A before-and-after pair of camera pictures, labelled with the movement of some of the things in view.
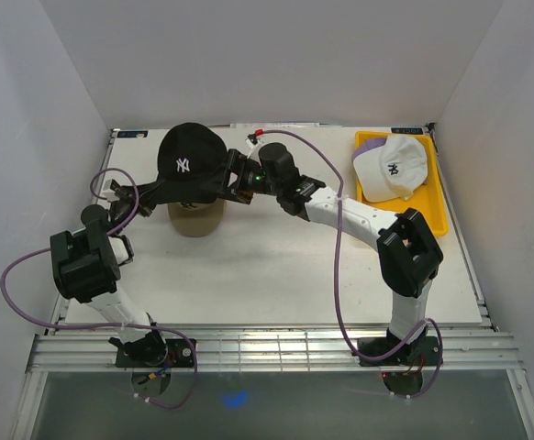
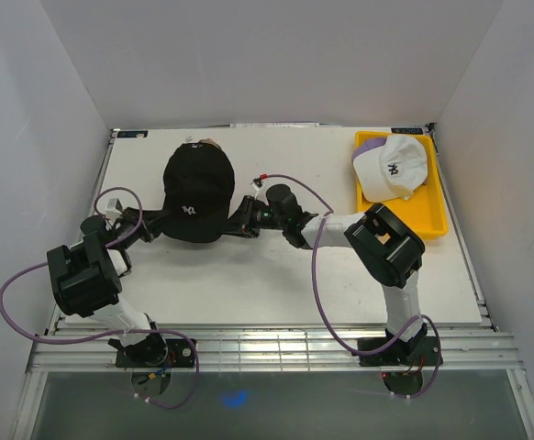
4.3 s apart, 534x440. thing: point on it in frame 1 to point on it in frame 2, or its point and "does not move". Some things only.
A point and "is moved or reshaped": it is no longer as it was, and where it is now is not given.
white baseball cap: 392,171 does not move
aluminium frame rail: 277,351 does not move
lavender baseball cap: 369,144 does not move
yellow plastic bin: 429,200 does not move
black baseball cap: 191,167 is moved or reshaped
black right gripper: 237,165 to 246,215
